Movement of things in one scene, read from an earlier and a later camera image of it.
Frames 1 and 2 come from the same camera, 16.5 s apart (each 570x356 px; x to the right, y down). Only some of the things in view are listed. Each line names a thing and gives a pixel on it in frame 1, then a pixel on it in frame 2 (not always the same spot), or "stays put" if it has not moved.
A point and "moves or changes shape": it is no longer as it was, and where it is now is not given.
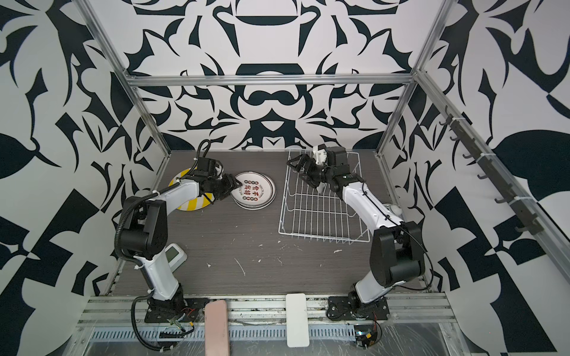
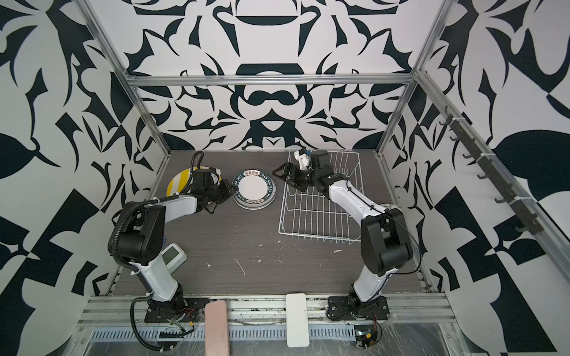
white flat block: x=297 y=328 stays put
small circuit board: x=366 y=335 stays put
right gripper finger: x=300 y=162 to x=286 y=167
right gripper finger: x=304 y=173 to x=295 y=185
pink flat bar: x=217 y=343 stays put
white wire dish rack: x=310 y=213 stays put
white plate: x=320 y=188 moves or changes shape
